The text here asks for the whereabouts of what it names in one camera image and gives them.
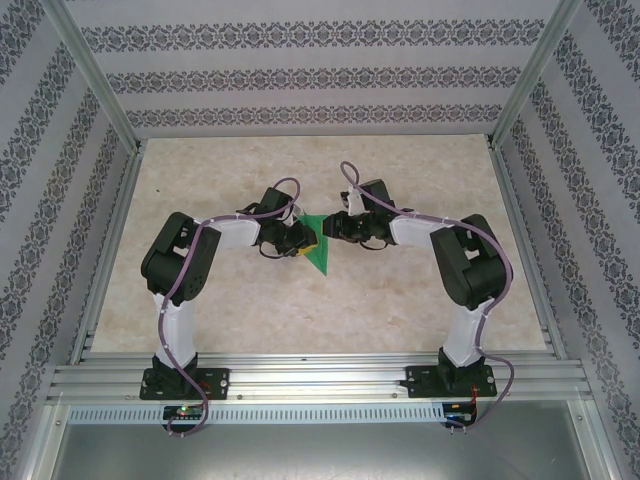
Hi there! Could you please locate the green cloth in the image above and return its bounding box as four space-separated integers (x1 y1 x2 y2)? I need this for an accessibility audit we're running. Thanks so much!
296 212 333 278

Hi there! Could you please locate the left controller board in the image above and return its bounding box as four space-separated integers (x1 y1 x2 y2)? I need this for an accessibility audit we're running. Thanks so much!
162 404 207 421

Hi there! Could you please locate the controller board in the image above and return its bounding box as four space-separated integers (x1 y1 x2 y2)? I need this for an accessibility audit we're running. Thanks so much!
162 404 207 421
443 401 477 420

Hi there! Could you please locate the right controller board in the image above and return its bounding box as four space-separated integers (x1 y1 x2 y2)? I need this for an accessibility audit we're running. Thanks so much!
443 401 477 420

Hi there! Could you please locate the aluminium cross rail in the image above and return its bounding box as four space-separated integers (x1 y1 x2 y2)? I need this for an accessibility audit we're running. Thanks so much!
47 351 596 405

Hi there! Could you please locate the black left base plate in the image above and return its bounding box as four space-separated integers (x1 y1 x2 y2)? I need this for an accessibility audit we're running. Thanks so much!
139 366 232 402

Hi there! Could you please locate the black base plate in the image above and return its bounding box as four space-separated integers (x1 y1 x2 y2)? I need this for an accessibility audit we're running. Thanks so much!
404 363 498 400
139 366 232 402

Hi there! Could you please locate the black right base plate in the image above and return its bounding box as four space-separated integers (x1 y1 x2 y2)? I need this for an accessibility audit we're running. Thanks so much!
404 363 498 400

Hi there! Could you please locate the slotted cable duct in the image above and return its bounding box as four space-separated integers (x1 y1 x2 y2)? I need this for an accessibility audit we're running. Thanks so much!
66 402 447 425

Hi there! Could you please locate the aluminium side rail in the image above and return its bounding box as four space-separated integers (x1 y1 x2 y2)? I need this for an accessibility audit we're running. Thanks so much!
485 139 569 360
68 142 147 364

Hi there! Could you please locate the aluminium frame post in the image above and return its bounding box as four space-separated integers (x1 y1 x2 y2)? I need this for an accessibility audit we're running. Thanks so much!
43 0 142 154
487 0 586 149

